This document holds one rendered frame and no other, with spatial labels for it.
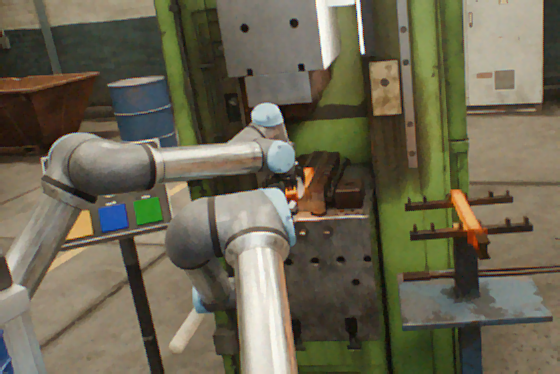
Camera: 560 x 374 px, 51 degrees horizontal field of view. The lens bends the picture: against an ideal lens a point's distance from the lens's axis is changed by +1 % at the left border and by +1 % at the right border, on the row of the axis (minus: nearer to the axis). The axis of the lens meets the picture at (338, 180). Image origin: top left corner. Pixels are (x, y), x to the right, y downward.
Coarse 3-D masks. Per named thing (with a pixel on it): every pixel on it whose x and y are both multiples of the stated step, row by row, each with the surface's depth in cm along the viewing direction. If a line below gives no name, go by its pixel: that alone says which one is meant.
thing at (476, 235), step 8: (456, 192) 173; (456, 200) 167; (464, 200) 166; (456, 208) 165; (464, 208) 160; (464, 216) 155; (472, 216) 155; (464, 224) 154; (472, 224) 150; (472, 232) 144; (480, 232) 142; (472, 240) 145; (480, 240) 138; (488, 240) 137; (480, 248) 139; (480, 256) 138; (488, 256) 138
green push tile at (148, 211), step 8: (144, 200) 178; (152, 200) 179; (136, 208) 177; (144, 208) 177; (152, 208) 178; (160, 208) 178; (136, 216) 176; (144, 216) 177; (152, 216) 177; (160, 216) 178; (144, 224) 177
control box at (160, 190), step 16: (128, 144) 182; (144, 144) 183; (144, 192) 179; (160, 192) 180; (96, 208) 175; (128, 208) 177; (96, 224) 174; (160, 224) 178; (80, 240) 172; (96, 240) 174; (112, 240) 180
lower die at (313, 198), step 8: (312, 152) 225; (328, 152) 225; (336, 152) 224; (296, 160) 219; (304, 160) 219; (320, 160) 213; (304, 168) 206; (320, 168) 206; (328, 168) 205; (312, 176) 196; (312, 184) 190; (320, 184) 189; (304, 192) 187; (312, 192) 186; (320, 192) 186; (304, 200) 188; (312, 200) 187; (320, 200) 187; (304, 208) 189; (312, 208) 188; (320, 208) 188
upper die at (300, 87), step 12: (300, 72) 174; (312, 72) 180; (324, 72) 202; (252, 84) 177; (264, 84) 177; (276, 84) 176; (288, 84) 176; (300, 84) 175; (312, 84) 179; (324, 84) 201; (252, 96) 179; (264, 96) 178; (276, 96) 178; (288, 96) 177; (300, 96) 177; (312, 96) 178
